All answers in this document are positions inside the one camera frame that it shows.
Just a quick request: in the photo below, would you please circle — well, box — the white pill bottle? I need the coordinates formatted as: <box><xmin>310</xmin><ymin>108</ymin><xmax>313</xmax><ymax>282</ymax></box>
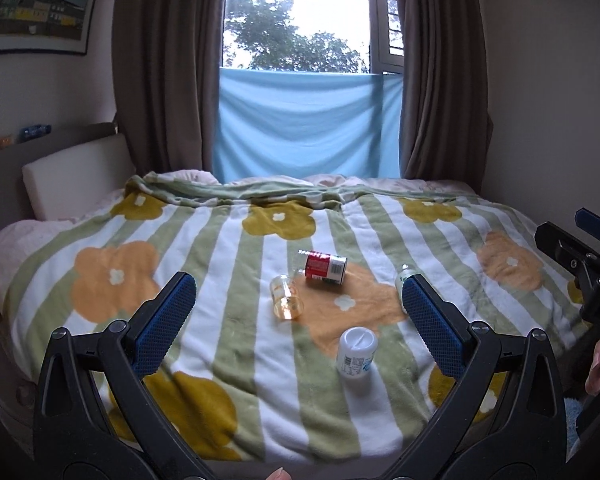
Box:
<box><xmin>335</xmin><ymin>326</ymin><xmax>379</xmax><ymax>381</ymax></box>

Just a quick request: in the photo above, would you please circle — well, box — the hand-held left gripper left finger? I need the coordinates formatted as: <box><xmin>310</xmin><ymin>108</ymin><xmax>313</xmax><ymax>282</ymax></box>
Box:
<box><xmin>32</xmin><ymin>271</ymin><xmax>216</xmax><ymax>480</ymax></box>

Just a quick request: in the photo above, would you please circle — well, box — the person's right hand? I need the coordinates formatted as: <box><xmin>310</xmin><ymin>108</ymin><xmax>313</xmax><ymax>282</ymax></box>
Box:
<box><xmin>584</xmin><ymin>334</ymin><xmax>600</xmax><ymax>396</ymax></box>

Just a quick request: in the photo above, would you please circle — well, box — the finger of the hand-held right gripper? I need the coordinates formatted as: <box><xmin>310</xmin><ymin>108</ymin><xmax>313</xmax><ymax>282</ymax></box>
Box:
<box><xmin>574</xmin><ymin>208</ymin><xmax>600</xmax><ymax>249</ymax></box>
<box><xmin>534</xmin><ymin>221</ymin><xmax>600</xmax><ymax>282</ymax></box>

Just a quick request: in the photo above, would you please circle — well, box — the window frame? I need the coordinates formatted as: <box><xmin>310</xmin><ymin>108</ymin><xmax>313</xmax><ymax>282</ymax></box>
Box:
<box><xmin>366</xmin><ymin>0</ymin><xmax>407</xmax><ymax>76</ymax></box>

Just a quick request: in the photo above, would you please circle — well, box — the blue fabric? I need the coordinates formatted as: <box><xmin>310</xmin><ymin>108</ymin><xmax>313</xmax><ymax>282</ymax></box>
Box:
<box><xmin>562</xmin><ymin>397</ymin><xmax>581</xmax><ymax>442</ymax></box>

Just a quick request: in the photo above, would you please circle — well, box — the light blue cloth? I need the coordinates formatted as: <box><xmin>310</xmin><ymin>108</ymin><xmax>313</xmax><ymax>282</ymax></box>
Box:
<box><xmin>212</xmin><ymin>67</ymin><xmax>404</xmax><ymax>184</ymax></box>

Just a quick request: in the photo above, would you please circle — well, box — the brown curtain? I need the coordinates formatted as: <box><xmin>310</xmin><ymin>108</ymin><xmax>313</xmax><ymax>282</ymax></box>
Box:
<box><xmin>112</xmin><ymin>0</ymin><xmax>231</xmax><ymax>177</ymax></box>
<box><xmin>391</xmin><ymin>0</ymin><xmax>494</xmax><ymax>187</ymax></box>

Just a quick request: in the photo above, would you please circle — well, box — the grey bed headboard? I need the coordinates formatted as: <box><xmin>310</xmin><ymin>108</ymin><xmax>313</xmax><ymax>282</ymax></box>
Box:
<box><xmin>0</xmin><ymin>121</ymin><xmax>127</xmax><ymax>246</ymax></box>

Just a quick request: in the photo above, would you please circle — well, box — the white headboard cushion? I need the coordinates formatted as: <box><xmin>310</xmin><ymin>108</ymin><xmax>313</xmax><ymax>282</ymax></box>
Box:
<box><xmin>22</xmin><ymin>134</ymin><xmax>137</xmax><ymax>222</ymax></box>

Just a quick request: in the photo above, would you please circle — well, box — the small blue object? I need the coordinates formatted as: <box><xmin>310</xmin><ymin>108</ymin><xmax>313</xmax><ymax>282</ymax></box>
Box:
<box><xmin>18</xmin><ymin>123</ymin><xmax>53</xmax><ymax>140</ymax></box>

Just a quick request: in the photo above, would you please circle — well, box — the floral striped blanket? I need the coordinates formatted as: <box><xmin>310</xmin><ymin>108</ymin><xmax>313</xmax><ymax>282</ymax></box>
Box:
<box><xmin>2</xmin><ymin>170</ymin><xmax>590</xmax><ymax>464</ymax></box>

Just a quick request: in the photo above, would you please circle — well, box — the tree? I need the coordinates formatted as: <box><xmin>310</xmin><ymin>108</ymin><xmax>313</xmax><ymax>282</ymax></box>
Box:
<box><xmin>223</xmin><ymin>0</ymin><xmax>371</xmax><ymax>73</ymax></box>

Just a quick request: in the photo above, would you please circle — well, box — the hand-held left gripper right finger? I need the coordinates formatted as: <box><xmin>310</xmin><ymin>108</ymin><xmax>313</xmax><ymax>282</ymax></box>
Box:
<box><xmin>375</xmin><ymin>272</ymin><xmax>568</xmax><ymax>480</ymax></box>

